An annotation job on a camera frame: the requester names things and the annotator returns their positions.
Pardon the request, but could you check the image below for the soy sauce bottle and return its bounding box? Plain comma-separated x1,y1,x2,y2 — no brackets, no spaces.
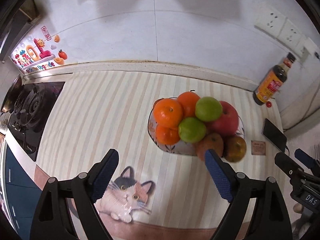
253,53,296,106

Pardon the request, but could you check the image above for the white patterned fruit plate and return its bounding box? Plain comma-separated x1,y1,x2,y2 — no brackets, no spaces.
148,92,247,161

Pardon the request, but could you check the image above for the black gas stove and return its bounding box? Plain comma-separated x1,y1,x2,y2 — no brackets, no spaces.
1,76,65,161

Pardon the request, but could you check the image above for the brown pear right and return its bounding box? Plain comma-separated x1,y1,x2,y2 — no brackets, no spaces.
223,136,247,163

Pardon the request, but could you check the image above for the orange top middle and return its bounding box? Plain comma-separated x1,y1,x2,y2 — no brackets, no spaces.
176,92,200,118

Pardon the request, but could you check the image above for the red bottle cap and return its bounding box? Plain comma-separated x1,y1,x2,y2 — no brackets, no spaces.
266,101,272,108

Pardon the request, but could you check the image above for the brown leather mat label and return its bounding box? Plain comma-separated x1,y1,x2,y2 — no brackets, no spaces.
251,140,266,155

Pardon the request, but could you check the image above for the colourful wall sticker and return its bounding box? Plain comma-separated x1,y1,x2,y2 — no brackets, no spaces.
9,25,68,75

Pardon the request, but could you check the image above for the orange bottom left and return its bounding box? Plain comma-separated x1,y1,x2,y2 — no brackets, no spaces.
155,125,180,145

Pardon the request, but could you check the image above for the large red apple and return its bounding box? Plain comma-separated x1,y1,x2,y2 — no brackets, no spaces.
206,101,239,137

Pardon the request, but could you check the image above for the brown pear left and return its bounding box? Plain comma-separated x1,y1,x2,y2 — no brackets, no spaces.
195,133,223,161

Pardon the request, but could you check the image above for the orange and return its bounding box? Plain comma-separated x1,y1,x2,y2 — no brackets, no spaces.
153,98,183,128
155,125,180,145
176,92,200,118

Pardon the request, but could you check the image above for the black smartphone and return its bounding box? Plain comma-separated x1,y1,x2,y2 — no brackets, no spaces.
263,118,287,152

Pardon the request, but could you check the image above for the green lime fruit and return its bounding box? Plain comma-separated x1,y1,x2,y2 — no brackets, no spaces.
195,96,223,122

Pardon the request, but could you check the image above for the white wall socket panel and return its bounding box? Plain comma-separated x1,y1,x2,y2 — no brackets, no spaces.
254,3,310,62

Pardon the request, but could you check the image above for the green lime in plate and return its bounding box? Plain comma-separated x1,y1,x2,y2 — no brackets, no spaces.
178,117,207,144

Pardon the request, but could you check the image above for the blue cabinet front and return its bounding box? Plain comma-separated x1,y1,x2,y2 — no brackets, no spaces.
4,147,42,239

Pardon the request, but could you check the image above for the brown pear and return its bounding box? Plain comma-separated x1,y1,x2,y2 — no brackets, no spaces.
223,136,247,163
195,133,223,161

